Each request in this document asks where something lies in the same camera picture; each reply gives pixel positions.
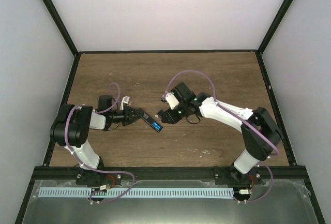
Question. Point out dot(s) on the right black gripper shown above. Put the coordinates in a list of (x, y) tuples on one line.
[(172, 119)]

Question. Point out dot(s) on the light blue slotted cable duct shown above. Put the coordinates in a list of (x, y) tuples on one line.
[(76, 192)]

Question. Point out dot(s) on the blue battery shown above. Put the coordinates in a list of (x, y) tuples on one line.
[(156, 126)]

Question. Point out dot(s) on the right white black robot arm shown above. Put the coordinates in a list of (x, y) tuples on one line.
[(260, 133)]

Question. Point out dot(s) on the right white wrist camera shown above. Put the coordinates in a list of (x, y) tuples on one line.
[(170, 99)]

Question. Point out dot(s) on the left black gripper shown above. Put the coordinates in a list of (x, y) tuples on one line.
[(128, 117)]

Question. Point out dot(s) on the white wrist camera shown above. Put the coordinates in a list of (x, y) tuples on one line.
[(124, 103), (170, 99)]

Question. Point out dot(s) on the grey metal front plate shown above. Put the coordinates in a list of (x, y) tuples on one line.
[(280, 201)]

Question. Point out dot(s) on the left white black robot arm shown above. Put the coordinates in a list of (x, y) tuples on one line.
[(72, 125)]

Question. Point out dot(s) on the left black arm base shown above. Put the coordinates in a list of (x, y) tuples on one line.
[(92, 178)]

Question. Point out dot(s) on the black aluminium frame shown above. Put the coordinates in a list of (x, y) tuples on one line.
[(291, 172)]

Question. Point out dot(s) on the black remote control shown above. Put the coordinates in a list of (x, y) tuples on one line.
[(148, 119)]

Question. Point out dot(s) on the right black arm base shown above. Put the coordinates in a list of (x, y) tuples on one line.
[(229, 175)]

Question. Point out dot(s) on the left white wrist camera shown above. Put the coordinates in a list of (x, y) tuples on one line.
[(124, 103)]

